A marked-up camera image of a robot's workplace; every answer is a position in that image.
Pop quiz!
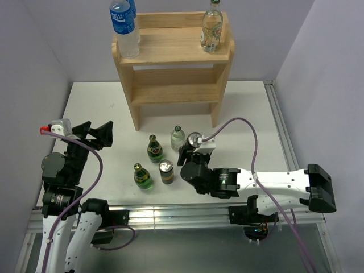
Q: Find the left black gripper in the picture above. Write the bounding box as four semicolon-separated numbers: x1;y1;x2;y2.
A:
65;121;113;183

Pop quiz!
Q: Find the black can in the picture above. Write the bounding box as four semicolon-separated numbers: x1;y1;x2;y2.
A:
159;159;174;184
187;132;202;148

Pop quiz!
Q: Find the clear glass bottle green cap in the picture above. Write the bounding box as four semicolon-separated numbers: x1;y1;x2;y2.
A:
200;0;223;53

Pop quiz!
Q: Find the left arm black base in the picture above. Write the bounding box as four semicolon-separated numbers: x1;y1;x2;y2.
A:
91;210;129;245

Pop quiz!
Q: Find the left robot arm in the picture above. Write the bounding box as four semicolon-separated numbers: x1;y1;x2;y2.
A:
36;119;113;272

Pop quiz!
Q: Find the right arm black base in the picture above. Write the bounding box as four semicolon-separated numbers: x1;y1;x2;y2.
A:
228;205;279;225

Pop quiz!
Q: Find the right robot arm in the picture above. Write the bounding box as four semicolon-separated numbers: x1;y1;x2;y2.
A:
177;144;337;222

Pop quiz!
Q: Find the wooden two-tier shelf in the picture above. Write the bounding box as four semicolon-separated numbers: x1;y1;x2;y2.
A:
111;11;235;130

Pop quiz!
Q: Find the clear glass bottle on table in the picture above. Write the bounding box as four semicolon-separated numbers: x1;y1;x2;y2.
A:
171;126;185;152

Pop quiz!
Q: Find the green glass bottle rear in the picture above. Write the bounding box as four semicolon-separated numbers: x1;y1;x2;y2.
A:
147;134;163;163

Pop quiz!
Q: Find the green glass bottle front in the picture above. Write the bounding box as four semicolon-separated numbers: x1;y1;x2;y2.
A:
134;163;153;189

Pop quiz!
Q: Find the front Pocari Sweat water bottle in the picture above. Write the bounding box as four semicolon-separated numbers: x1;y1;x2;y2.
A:
109;1;139;59

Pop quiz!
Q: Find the pocari sweat water bottle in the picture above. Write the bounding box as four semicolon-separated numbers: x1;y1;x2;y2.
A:
128;0;140;43
109;1;139;59

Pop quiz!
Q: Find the rear Pocari Sweat water bottle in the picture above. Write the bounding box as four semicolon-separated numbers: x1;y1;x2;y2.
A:
128;0;140;43

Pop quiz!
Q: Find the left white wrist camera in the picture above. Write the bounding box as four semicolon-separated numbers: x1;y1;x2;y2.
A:
40;118;72;137

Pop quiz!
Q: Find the aluminium frame front rail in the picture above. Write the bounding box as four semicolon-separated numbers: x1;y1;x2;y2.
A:
26;203;326;234

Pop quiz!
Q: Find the aluminium frame rail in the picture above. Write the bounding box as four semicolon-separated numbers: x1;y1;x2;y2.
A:
263;81;300;171
26;203;326;234

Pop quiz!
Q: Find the aluminium frame right rail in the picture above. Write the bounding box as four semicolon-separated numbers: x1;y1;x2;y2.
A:
263;81;300;171

